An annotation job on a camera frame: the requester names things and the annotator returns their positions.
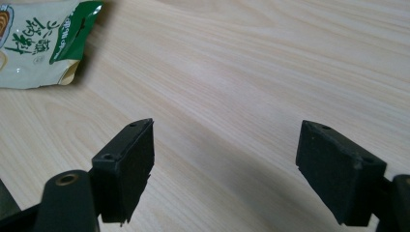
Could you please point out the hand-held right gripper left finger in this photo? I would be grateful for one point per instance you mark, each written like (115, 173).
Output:
(125, 180)

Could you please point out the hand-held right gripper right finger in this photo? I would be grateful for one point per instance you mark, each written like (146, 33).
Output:
(338, 174)

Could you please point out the green and white snack packet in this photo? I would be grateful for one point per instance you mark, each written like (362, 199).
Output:
(38, 42)

